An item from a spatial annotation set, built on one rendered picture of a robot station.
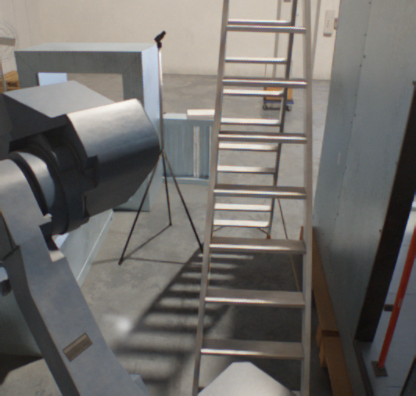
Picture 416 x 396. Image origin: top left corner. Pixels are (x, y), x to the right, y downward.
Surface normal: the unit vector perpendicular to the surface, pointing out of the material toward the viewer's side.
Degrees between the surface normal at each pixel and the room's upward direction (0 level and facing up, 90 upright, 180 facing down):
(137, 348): 0
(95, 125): 48
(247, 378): 0
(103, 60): 90
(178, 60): 90
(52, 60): 90
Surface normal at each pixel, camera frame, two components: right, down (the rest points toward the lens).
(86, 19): -0.10, 0.43
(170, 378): 0.01, -0.90
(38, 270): 0.68, -0.08
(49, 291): 0.58, -0.31
